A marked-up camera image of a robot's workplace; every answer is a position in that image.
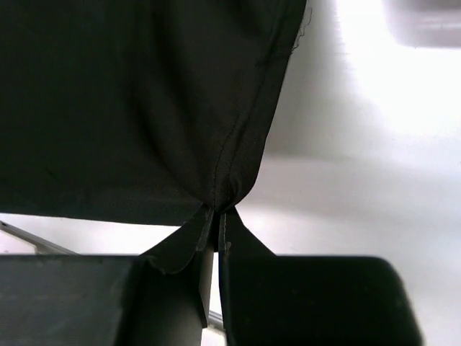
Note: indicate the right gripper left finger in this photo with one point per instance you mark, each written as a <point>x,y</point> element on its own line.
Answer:
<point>155,298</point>

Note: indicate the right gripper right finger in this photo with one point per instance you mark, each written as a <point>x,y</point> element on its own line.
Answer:
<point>270,299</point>

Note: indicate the black t shirt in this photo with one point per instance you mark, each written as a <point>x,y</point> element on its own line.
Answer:
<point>138,111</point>

